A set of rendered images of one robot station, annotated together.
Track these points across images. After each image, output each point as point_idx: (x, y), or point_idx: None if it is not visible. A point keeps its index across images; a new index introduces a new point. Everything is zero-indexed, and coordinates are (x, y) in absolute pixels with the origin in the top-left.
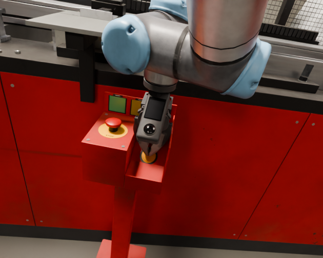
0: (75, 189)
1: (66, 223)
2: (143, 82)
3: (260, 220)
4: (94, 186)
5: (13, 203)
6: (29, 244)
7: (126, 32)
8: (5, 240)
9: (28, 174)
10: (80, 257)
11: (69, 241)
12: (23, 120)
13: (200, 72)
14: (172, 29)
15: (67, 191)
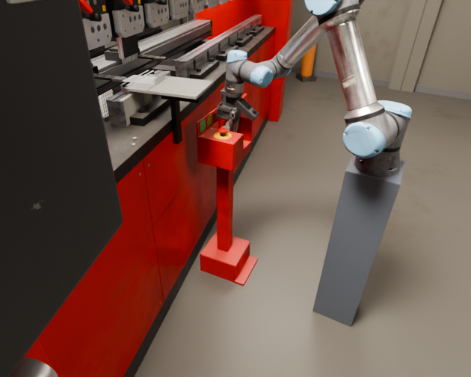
0: (176, 230)
1: (176, 274)
2: (232, 96)
3: None
4: (183, 215)
5: (152, 294)
6: (169, 323)
7: (270, 72)
8: (155, 345)
9: (158, 246)
10: (198, 285)
11: (179, 292)
12: (154, 192)
13: (282, 73)
14: (271, 64)
15: (174, 237)
